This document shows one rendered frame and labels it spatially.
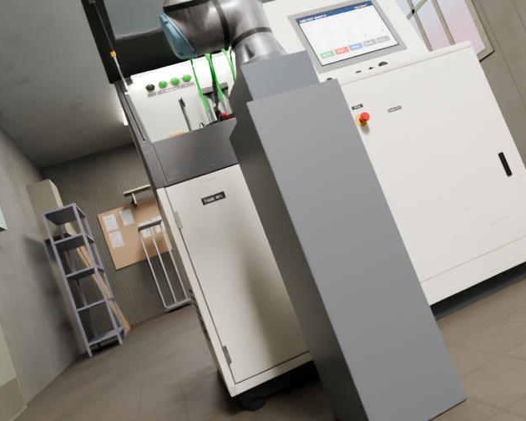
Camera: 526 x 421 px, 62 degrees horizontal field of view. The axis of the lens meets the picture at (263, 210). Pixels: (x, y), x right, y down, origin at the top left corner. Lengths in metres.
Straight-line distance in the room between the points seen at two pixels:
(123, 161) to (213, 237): 7.61
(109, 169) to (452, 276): 7.84
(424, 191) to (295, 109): 0.86
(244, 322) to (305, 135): 0.72
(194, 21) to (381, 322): 0.83
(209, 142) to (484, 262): 1.13
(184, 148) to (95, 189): 7.45
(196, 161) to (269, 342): 0.66
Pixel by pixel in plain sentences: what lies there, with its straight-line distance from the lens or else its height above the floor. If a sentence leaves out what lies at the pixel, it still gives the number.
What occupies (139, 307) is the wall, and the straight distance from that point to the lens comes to 8.68.
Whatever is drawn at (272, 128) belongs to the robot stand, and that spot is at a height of 0.73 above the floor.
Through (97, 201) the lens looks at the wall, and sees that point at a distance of 8.89.
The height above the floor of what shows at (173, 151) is 0.90.
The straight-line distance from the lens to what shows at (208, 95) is 2.19.
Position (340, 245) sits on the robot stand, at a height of 0.43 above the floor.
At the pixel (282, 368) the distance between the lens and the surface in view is 1.54.
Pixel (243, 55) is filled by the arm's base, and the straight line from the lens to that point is 1.16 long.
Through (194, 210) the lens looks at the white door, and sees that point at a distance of 1.49.
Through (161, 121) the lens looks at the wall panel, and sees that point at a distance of 2.15.
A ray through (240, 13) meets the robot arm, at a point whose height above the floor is 1.05.
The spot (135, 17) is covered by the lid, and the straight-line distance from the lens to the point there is 2.14.
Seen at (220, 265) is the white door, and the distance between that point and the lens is 1.48.
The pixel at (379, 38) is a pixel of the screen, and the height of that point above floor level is 1.20.
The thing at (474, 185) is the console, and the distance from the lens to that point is 1.89.
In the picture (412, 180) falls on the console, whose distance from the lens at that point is 1.75.
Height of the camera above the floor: 0.48
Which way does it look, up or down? 5 degrees up
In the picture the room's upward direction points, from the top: 21 degrees counter-clockwise
